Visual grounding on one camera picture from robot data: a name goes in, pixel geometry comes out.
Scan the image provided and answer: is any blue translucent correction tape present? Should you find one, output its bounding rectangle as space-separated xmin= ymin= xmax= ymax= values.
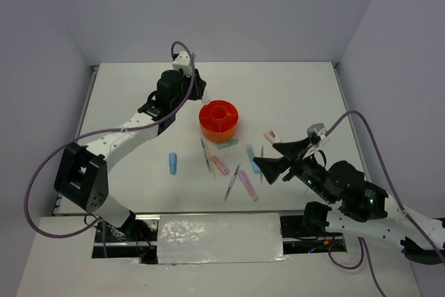
xmin=168 ymin=152 xmax=177 ymax=175

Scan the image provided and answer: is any silver tape sheet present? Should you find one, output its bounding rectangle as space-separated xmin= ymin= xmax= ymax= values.
xmin=156 ymin=213 xmax=286 ymax=264

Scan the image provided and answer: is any blue white pen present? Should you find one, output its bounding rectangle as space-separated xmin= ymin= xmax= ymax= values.
xmin=200 ymin=138 xmax=211 ymax=172

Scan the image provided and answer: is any grey purple pen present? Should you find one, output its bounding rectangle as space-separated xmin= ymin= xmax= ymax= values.
xmin=224 ymin=164 xmax=241 ymax=202

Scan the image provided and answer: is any grey thin pen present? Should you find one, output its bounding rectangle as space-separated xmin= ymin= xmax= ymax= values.
xmin=260 ymin=145 xmax=264 ymax=184

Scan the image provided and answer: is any pink purple highlighter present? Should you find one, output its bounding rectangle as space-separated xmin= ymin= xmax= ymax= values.
xmin=237 ymin=169 xmax=259 ymax=202

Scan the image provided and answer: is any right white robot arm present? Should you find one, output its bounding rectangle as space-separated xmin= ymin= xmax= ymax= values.
xmin=253 ymin=139 xmax=444 ymax=265

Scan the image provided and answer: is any pink white correction tape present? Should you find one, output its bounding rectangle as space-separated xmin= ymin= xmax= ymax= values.
xmin=264 ymin=130 xmax=281 ymax=144

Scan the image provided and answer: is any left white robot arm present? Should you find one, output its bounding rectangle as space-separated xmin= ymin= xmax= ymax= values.
xmin=54 ymin=70 xmax=207 ymax=241

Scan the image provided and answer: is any orange round desk organizer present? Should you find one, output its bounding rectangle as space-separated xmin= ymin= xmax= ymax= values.
xmin=198 ymin=100 xmax=239 ymax=143

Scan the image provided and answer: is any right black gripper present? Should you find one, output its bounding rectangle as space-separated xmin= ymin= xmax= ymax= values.
xmin=250 ymin=136 xmax=334 ymax=203

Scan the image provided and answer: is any yellow thin highlighter pen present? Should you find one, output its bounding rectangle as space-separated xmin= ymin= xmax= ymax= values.
xmin=204 ymin=142 xmax=216 ymax=179

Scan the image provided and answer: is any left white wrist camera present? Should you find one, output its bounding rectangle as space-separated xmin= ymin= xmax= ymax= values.
xmin=172 ymin=51 xmax=195 ymax=77

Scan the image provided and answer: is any blue highlighter with clear cap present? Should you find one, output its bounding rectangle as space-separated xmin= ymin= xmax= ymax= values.
xmin=245 ymin=144 xmax=261 ymax=174

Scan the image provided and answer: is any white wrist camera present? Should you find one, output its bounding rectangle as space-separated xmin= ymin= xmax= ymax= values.
xmin=172 ymin=51 xmax=195 ymax=77
xmin=307 ymin=122 xmax=330 ymax=150

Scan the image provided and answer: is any pink translucent correction tape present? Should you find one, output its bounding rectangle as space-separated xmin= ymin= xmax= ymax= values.
xmin=211 ymin=156 xmax=229 ymax=175

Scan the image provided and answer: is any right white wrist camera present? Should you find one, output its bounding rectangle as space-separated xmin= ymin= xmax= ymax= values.
xmin=307 ymin=122 xmax=330 ymax=150

